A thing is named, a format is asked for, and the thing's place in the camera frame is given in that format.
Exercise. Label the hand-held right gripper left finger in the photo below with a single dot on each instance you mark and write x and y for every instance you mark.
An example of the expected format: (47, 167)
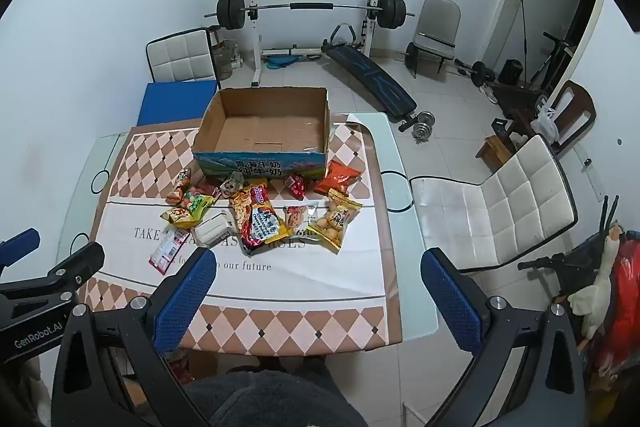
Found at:
(185, 302)

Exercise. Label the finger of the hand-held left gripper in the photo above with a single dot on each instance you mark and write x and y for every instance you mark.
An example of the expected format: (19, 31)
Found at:
(20, 244)
(75, 267)

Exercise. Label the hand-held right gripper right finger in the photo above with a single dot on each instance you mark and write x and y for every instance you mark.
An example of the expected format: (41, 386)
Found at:
(450, 302)

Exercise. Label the red white bar wrapper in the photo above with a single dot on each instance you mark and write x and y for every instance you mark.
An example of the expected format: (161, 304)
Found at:
(167, 252)

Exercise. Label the white wafer packet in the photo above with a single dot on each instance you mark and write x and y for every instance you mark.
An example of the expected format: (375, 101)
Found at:
(212, 229)

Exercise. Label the green candy packet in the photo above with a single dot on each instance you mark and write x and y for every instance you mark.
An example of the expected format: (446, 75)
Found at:
(196, 203)

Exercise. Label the large yellow red noodle packet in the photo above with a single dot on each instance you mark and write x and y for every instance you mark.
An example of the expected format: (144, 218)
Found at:
(255, 217)

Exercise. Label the white red crispy noodle packet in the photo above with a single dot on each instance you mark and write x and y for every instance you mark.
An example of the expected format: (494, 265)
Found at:
(297, 217)

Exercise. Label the yellow biscuit bag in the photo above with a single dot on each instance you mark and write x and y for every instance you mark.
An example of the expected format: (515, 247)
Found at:
(332, 219)

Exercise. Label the red snack packet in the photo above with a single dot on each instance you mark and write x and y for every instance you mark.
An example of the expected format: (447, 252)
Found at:
(296, 186)

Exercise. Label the cardboard box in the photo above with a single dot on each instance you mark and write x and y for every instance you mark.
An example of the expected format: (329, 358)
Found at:
(260, 127)

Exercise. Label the white padded lounge chair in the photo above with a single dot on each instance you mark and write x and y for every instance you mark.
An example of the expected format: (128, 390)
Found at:
(495, 212)

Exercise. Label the dark red small packet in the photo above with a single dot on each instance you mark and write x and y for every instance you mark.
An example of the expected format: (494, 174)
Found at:
(208, 191)

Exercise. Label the small orange snack packet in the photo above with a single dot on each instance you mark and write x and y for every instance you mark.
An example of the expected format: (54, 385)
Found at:
(180, 184)

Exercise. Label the diamond pattern tablecloth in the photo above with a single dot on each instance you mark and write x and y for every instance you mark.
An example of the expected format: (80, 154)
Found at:
(300, 277)

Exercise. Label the clear cartoon snack packet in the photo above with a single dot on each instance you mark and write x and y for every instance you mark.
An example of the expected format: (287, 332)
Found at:
(232, 184)

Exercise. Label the person's dark clothing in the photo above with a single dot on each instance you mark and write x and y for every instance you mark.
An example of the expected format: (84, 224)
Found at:
(275, 399)

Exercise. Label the small wooden stool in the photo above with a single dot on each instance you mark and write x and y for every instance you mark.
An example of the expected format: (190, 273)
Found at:
(495, 149)

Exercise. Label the white stuffed duck toy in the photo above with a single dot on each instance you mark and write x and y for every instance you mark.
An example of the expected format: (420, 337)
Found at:
(607, 267)

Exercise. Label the red bag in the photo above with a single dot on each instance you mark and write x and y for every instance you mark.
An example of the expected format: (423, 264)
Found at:
(625, 297)

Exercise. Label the chrome dumbbell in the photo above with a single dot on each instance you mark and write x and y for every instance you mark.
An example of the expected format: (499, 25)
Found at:
(424, 127)

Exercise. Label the blue padded block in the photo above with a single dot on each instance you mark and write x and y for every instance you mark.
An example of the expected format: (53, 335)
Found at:
(175, 102)

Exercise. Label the white plastic bag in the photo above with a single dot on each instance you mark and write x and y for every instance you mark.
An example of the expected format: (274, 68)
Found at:
(545, 122)

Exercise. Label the dark wooden table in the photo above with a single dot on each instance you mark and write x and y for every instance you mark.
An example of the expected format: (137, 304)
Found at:
(517, 102)

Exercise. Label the black dumbbell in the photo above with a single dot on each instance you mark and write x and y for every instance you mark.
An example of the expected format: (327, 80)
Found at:
(479, 72)

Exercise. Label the brown wooden chair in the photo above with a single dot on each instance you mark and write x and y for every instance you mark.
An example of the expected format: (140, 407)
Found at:
(580, 107)

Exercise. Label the black sit-up bench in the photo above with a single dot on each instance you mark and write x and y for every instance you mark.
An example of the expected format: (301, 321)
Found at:
(370, 79)

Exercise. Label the black speaker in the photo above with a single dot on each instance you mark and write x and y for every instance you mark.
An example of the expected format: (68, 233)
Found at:
(510, 72)

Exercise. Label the glass jar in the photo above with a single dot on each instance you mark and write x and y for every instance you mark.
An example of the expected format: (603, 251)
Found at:
(227, 59)

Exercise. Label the black weight plate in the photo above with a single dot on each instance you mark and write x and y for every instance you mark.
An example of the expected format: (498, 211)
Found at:
(411, 56)

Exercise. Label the black scooter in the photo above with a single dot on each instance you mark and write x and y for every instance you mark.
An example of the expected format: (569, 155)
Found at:
(552, 57)

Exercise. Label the white barbell rack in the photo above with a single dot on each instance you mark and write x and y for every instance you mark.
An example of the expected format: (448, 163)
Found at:
(255, 37)

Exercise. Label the grey folding chair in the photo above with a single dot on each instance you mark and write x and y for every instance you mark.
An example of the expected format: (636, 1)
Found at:
(437, 27)

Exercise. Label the barbell with black plates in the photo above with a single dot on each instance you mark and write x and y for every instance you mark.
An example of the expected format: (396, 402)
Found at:
(310, 6)

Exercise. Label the white padded chair black frame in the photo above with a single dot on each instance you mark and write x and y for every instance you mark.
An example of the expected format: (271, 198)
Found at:
(180, 54)

